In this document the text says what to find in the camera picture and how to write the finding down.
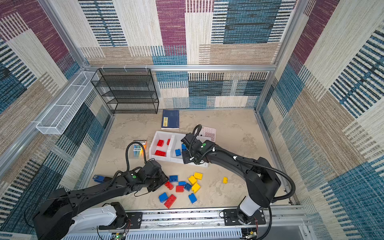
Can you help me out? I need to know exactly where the dark blue lego centre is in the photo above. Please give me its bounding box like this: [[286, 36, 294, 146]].
[[184, 183, 192, 192]]

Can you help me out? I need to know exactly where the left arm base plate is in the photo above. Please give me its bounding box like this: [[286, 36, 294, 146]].
[[121, 212, 143, 230]]

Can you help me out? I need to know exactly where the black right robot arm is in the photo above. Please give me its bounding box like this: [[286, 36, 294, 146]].
[[181, 133, 296, 225]]

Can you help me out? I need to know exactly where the white wire mesh basket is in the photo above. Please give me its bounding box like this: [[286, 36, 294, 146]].
[[36, 72, 95, 135]]

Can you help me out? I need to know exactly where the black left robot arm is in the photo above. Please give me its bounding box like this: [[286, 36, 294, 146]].
[[33, 160, 169, 240]]

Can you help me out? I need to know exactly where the black wire shelf rack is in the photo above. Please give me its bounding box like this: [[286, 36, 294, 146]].
[[91, 68, 159, 115]]

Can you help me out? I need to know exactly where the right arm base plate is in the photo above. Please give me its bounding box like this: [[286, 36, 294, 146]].
[[219, 209, 266, 226]]

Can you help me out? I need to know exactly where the red long lego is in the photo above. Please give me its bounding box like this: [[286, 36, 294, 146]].
[[155, 150, 167, 157], [164, 195, 177, 209]]

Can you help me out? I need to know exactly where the blue lego with studs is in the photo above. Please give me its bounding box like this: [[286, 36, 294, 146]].
[[169, 175, 179, 183]]

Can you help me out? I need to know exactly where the small red lego centre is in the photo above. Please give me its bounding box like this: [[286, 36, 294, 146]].
[[176, 186, 185, 193]]

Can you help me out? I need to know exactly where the red long lego bottom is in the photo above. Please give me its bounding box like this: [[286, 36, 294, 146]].
[[164, 195, 177, 209]]

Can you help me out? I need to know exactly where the yellow studded lego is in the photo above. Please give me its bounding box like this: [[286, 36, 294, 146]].
[[194, 172, 203, 180]]

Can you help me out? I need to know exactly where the dark blue book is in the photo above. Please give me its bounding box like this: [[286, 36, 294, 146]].
[[161, 110, 180, 130]]

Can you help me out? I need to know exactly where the yellow lego lower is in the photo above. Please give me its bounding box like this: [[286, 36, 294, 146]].
[[191, 183, 201, 194]]

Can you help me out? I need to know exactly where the blue lego bottom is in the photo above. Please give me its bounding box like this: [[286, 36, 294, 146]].
[[189, 194, 197, 204]]

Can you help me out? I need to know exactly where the white three-compartment bin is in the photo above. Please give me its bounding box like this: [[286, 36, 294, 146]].
[[148, 130, 212, 168]]

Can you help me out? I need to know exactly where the blue lego top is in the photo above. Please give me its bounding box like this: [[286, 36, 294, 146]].
[[175, 149, 182, 157]]

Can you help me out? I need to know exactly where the red long lego diagonal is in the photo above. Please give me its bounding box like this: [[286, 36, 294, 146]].
[[165, 181, 174, 191]]

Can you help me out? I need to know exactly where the aluminium rail front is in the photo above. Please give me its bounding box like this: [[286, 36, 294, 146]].
[[65, 206, 316, 240]]

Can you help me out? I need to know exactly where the pink calculator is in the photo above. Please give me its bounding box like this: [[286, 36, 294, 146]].
[[199, 126, 217, 142]]

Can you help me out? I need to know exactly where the colourful marker pack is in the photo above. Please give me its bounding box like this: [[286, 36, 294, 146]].
[[133, 140, 147, 158]]

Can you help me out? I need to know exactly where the blue black stapler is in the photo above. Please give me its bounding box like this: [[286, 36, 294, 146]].
[[92, 175, 112, 184]]

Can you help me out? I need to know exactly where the yellow lego left cluster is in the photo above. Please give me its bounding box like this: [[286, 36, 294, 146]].
[[188, 176, 197, 186]]

